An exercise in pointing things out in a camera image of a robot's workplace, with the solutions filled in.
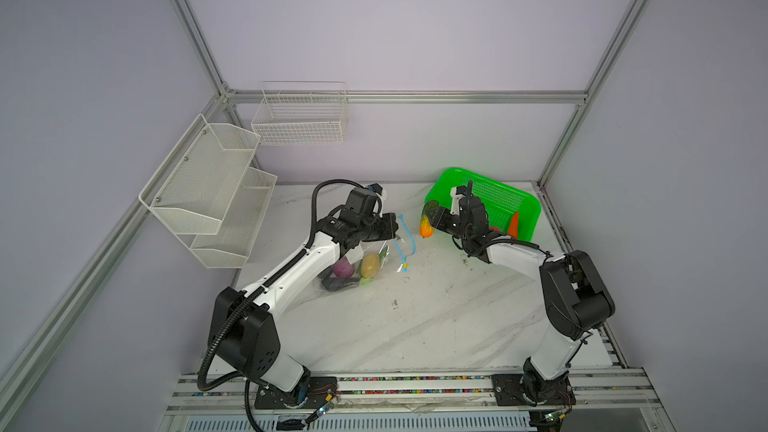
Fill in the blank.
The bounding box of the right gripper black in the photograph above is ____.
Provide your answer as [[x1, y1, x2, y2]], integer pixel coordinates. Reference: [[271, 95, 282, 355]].
[[423, 207, 470, 242]]

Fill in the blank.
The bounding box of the clear zip bag blue zipper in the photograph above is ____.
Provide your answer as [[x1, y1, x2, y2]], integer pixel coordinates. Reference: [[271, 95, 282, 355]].
[[317, 214, 416, 293]]

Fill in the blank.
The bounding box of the yellow lemon toy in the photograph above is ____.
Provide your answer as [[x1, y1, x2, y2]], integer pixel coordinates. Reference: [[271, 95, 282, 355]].
[[359, 253, 380, 279]]

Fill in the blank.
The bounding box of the purple onion toy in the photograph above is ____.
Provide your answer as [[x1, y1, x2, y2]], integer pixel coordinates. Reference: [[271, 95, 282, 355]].
[[331, 257, 356, 280]]

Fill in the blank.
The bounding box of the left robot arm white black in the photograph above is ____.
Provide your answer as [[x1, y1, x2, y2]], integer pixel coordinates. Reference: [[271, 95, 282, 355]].
[[197, 179, 398, 405]]

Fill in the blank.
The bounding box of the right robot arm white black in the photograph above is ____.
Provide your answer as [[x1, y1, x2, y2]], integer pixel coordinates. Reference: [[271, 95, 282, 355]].
[[421, 185, 616, 405]]

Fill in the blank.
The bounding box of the green plastic basket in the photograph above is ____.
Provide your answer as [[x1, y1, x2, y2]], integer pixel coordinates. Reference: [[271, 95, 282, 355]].
[[424, 168, 541, 241]]

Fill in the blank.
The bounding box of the orange carrot toy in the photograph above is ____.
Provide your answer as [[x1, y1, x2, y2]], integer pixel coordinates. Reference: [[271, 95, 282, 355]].
[[507, 211, 520, 239]]

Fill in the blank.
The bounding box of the white mesh lower shelf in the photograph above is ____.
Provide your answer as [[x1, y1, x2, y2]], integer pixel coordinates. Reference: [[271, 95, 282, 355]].
[[191, 167, 277, 269]]

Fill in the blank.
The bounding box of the white mesh shelf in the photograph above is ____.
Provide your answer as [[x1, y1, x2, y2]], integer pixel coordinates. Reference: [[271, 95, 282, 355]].
[[138, 115, 260, 235], [191, 167, 277, 269]]

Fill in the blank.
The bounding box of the white mesh upper shelf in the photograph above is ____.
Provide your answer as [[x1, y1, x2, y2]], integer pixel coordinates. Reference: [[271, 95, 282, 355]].
[[138, 115, 260, 235]]

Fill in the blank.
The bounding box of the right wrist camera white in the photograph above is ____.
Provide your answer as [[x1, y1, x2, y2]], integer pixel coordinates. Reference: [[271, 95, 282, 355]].
[[450, 186, 466, 215]]

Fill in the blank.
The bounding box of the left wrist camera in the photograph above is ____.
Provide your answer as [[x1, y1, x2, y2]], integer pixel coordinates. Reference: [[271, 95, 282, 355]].
[[365, 183, 386, 203]]

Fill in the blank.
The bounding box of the black corrugated cable hose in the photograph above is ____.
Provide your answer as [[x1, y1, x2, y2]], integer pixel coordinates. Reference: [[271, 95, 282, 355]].
[[196, 178, 367, 432]]

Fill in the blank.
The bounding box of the white wire wall basket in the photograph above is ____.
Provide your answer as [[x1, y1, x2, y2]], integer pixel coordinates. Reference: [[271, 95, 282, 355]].
[[251, 81, 348, 146]]

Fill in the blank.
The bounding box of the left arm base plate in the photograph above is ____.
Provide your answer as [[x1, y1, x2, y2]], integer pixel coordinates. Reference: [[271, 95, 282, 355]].
[[249, 376, 338, 410]]

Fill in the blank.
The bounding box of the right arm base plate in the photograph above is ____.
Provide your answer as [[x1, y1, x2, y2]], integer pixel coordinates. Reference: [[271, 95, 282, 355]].
[[491, 373, 576, 407]]

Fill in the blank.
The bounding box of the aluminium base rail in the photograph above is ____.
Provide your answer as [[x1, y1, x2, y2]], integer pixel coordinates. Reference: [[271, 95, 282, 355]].
[[165, 367, 662, 415]]

